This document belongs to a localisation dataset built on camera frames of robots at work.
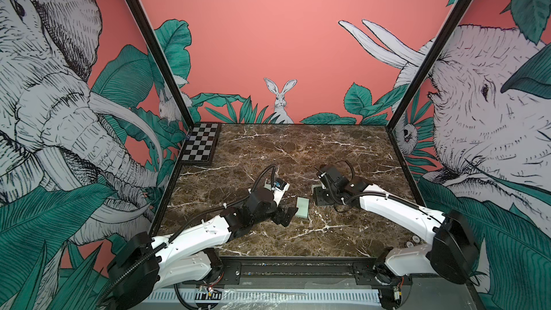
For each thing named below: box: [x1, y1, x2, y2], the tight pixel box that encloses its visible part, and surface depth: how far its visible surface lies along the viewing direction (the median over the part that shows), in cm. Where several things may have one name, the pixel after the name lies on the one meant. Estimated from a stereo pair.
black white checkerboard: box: [179, 122, 222, 166], surface depth 110 cm
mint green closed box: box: [294, 196, 310, 219], surface depth 90 cm
